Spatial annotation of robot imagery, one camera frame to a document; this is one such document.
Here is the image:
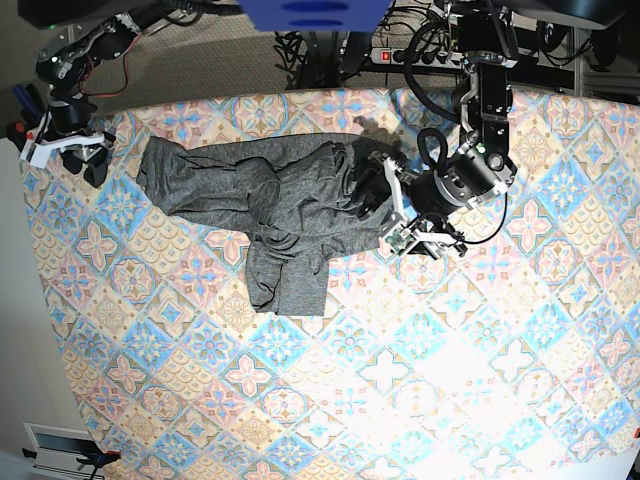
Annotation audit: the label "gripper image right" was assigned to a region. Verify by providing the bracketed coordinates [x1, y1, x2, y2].
[354, 152, 468, 259]

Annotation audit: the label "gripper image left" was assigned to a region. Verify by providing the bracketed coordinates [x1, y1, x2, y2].
[19, 102, 115, 188]

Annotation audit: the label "grey t-shirt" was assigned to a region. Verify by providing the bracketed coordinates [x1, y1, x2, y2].
[136, 133, 394, 316]

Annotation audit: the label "red black clamp left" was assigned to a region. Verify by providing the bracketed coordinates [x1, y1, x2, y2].
[5, 121, 35, 152]

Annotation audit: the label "white power strip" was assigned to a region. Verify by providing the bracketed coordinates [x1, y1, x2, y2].
[370, 47, 462, 69]

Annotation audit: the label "patterned tile tablecloth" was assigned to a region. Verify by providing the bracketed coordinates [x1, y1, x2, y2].
[21, 90, 639, 479]

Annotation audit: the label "black clamp bottom left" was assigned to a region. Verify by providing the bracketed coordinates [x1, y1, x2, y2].
[22, 448, 121, 476]

